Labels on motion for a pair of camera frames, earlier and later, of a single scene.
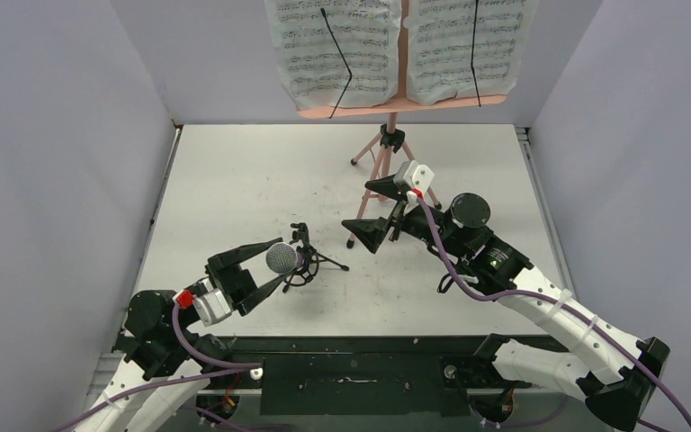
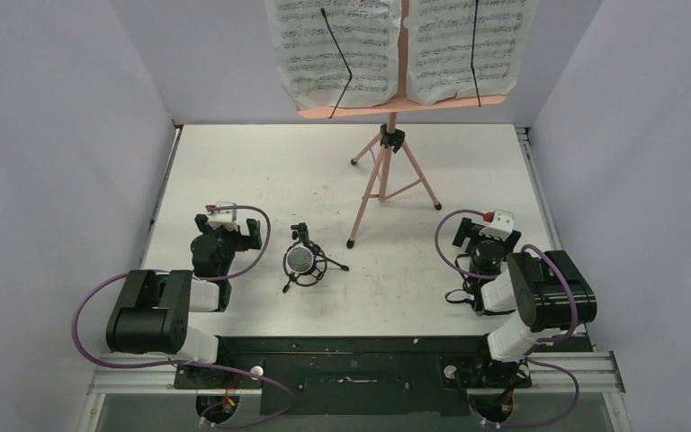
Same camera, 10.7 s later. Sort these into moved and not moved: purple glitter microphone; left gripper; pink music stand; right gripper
Moved: right gripper; purple glitter microphone; left gripper
Not moved: pink music stand
